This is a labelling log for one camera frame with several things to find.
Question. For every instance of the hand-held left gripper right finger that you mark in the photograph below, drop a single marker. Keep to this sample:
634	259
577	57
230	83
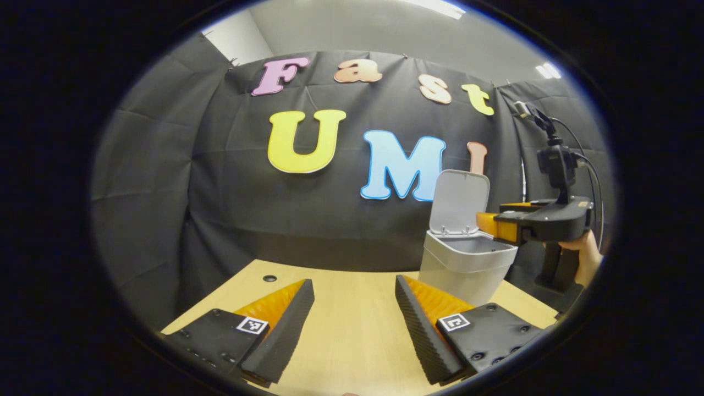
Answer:
422	335

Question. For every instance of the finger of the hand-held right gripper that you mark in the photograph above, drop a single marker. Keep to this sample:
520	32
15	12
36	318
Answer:
517	207
487	221

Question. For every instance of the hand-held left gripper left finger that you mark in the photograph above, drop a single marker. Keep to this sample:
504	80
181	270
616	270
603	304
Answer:
289	335

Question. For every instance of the white desktop garbage bin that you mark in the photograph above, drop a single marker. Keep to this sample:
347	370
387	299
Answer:
456	269

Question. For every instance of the light wooden desktop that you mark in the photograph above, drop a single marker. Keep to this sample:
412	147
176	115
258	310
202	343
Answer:
357	330

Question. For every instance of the white printed panel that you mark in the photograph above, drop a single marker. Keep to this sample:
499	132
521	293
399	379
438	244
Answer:
523	181

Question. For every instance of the small ceiling light panel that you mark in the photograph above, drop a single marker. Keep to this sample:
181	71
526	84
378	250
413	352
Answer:
548	70

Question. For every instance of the black backdrop cloth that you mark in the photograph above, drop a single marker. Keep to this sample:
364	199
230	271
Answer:
192	220

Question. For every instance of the long ceiling light panel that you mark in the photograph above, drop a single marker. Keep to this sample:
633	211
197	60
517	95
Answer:
440	8

